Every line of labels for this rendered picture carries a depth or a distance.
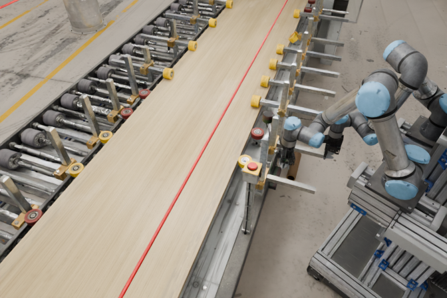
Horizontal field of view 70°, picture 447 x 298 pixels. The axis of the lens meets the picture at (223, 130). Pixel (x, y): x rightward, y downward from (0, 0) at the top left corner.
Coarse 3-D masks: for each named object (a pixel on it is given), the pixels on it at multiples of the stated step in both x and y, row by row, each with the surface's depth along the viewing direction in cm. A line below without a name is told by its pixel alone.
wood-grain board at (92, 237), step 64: (256, 0) 355; (192, 64) 259; (256, 64) 259; (128, 128) 203; (192, 128) 203; (64, 192) 168; (128, 192) 168; (192, 192) 168; (64, 256) 143; (128, 256) 143; (192, 256) 143
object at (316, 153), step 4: (256, 140) 204; (260, 140) 202; (280, 144) 199; (296, 148) 197; (300, 148) 196; (304, 148) 196; (308, 148) 196; (300, 152) 198; (304, 152) 196; (308, 152) 195; (312, 152) 194; (316, 152) 194; (320, 152) 194; (316, 156) 195; (320, 156) 194
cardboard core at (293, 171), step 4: (296, 152) 300; (296, 156) 296; (300, 156) 299; (296, 160) 293; (292, 164) 290; (296, 164) 290; (292, 168) 286; (296, 168) 287; (288, 172) 285; (292, 172) 283; (296, 172) 285; (288, 176) 287; (292, 176) 288; (292, 180) 285
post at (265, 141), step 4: (264, 136) 160; (268, 136) 160; (264, 140) 160; (268, 140) 159; (264, 144) 162; (268, 144) 162; (264, 148) 164; (268, 148) 166; (264, 152) 166; (260, 156) 169; (264, 156) 168; (260, 160) 171; (264, 160) 170; (264, 164) 172; (264, 168) 174; (264, 172) 176; (264, 176) 181; (260, 180) 182; (260, 192) 189
